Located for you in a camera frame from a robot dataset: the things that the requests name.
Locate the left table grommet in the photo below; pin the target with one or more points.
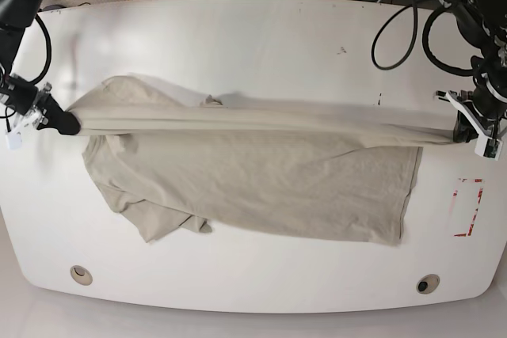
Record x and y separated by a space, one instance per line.
81 275

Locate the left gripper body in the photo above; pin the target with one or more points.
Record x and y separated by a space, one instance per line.
489 96

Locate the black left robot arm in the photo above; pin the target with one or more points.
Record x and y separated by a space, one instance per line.
482 23

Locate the red tape rectangle marking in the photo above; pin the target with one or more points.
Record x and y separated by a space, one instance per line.
465 203

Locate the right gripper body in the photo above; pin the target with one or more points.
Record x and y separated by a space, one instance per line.
22 97

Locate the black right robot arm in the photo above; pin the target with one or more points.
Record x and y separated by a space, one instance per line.
16 17

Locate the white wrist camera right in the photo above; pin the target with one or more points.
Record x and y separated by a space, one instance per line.
19 124

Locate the beige T-shirt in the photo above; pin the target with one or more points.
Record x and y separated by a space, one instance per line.
164 166

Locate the table grommet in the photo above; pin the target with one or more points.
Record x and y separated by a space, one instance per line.
428 284
81 275

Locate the right table grommet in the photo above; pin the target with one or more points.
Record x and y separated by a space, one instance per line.
428 284

